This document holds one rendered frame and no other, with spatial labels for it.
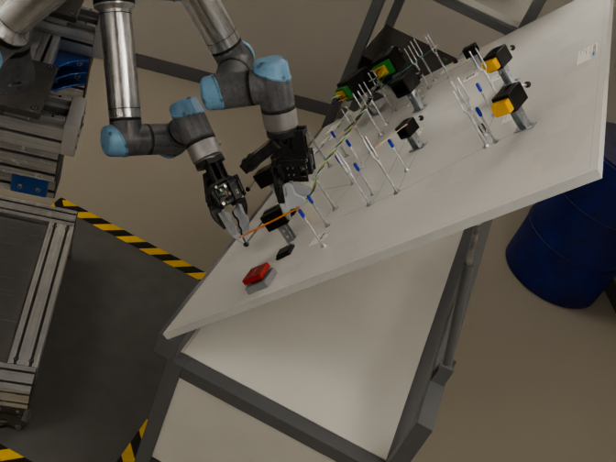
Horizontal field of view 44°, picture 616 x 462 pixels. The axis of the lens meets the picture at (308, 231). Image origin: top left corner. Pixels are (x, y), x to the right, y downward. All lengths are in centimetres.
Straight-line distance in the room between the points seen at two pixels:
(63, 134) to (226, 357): 66
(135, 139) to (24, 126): 27
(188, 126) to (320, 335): 65
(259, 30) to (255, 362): 270
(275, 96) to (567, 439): 227
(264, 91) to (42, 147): 61
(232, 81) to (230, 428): 83
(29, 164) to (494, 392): 218
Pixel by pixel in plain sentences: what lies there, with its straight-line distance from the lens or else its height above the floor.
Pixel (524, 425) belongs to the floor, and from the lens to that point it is 339.
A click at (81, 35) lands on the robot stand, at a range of 237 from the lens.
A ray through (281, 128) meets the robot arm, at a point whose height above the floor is 137.
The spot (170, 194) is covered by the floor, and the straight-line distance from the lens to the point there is 360.
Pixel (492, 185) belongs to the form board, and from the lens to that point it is 145.
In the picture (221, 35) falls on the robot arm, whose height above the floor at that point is 146.
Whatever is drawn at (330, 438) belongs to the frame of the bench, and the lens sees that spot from 186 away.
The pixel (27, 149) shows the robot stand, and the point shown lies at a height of 102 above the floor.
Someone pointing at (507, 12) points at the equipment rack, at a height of 146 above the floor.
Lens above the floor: 222
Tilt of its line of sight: 37 degrees down
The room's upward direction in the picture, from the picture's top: 23 degrees clockwise
